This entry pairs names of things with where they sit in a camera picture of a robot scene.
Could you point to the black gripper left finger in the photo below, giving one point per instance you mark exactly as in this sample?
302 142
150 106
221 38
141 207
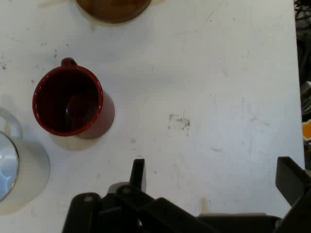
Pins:
126 213

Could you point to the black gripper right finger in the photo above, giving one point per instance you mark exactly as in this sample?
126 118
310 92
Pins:
297 191

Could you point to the orange foam block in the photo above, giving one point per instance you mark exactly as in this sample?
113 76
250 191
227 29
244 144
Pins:
307 131

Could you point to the white ceramic mug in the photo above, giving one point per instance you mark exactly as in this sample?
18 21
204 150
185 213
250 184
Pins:
26 167

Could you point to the dark red ceramic mug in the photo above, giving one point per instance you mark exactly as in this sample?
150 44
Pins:
70 102

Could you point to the brown wooden mug tree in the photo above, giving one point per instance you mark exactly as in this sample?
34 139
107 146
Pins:
114 11

